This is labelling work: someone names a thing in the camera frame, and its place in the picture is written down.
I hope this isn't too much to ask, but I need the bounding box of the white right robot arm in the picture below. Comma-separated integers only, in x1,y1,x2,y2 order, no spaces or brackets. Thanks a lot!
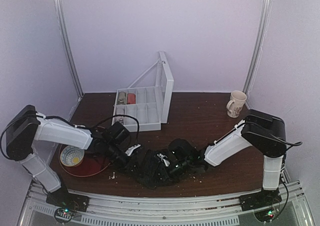
155,110,302,192

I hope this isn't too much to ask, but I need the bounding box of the beige rolled cloth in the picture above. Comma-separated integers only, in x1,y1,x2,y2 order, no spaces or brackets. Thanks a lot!
117,91,127,105

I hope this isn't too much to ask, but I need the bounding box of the aluminium frame post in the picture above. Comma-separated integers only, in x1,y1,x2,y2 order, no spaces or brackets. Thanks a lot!
54,0,84,98
243,0,272,96

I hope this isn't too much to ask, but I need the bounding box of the blue patterned bowl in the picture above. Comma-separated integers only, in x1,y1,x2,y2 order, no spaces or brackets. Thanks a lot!
59,146,85,167

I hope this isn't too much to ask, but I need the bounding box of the left aluminium frame post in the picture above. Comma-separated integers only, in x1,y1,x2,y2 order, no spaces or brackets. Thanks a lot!
54,0,84,98

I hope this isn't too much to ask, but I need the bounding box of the right aluminium frame post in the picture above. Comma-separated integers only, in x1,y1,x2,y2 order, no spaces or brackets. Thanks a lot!
243,0,272,96

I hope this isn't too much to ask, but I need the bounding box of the red rolled cloth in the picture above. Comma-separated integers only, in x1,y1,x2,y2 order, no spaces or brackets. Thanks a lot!
127,93,136,104

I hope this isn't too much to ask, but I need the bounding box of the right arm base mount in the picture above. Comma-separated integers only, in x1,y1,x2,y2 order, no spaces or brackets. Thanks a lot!
239,181,289,224

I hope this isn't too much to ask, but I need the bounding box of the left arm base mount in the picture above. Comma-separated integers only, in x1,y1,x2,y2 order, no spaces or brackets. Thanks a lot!
42,185,90,226

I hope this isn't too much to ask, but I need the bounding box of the white compartment organizer box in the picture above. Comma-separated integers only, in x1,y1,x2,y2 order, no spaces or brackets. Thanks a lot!
112,51,175,132

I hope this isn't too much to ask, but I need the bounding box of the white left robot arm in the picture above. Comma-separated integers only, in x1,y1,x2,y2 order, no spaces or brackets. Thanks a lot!
0,105,141,195

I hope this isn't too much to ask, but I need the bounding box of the black striped underwear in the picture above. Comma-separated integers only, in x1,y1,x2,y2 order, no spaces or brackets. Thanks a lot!
131,150,174,190

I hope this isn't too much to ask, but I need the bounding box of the round red tray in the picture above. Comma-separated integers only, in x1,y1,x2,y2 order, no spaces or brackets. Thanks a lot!
59,146,111,178

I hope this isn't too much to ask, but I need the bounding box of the aluminium front rail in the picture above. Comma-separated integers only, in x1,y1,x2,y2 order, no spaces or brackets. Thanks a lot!
17,181,308,226

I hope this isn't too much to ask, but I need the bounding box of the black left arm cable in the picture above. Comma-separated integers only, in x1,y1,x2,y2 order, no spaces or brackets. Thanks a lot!
92,114,140,142

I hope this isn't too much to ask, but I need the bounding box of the cream floral mug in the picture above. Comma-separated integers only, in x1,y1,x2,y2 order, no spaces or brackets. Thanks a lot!
226,90,247,118

